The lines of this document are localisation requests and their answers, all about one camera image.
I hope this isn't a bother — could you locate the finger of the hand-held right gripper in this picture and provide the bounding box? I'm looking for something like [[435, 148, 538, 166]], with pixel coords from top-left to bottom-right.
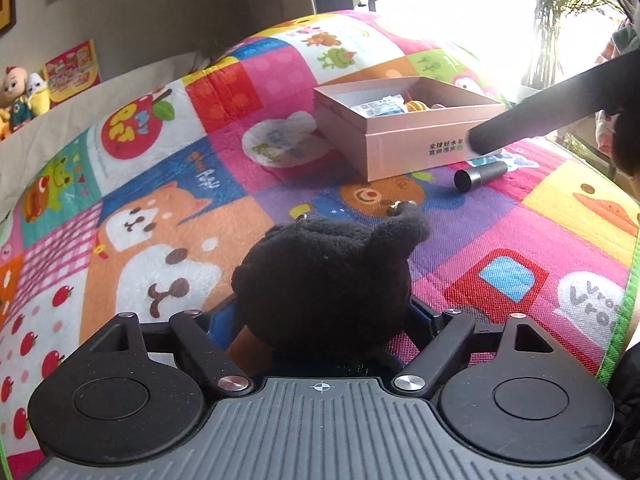
[[467, 57, 640, 157]]

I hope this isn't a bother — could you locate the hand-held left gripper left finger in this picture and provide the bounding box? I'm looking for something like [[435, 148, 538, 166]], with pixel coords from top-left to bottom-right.
[[92, 300, 256, 395]]

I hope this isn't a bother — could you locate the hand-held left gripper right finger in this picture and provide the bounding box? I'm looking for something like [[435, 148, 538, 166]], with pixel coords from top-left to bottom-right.
[[391, 295, 557, 392]]

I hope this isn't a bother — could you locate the blue white wipes packet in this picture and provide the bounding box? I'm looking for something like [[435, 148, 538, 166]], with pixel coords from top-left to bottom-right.
[[350, 94, 407, 117]]

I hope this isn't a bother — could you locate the boy doll plush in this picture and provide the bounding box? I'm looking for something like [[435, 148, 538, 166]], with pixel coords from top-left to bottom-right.
[[0, 66, 33, 133]]

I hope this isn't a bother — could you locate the colourful cartoon play mat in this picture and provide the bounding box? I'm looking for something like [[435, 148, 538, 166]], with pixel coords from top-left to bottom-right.
[[0, 9, 640, 461]]

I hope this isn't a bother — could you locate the black plush toy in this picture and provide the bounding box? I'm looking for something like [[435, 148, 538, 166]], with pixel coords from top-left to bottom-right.
[[227, 201, 432, 362]]

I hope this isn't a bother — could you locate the pink cardboard box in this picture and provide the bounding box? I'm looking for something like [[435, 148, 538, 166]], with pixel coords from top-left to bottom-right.
[[313, 76, 507, 182]]

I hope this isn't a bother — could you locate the dark cloth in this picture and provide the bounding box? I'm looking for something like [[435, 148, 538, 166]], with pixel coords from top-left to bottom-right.
[[597, 345, 640, 480]]

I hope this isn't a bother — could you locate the dark grey cylinder tube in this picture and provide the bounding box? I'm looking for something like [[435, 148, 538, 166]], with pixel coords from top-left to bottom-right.
[[453, 161, 509, 192]]

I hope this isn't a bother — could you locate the potted palm plant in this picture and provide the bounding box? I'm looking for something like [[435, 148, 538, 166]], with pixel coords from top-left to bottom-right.
[[517, 0, 616, 103]]

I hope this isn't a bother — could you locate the banana plush toy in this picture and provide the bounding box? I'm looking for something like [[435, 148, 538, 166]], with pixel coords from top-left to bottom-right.
[[26, 72, 51, 117]]

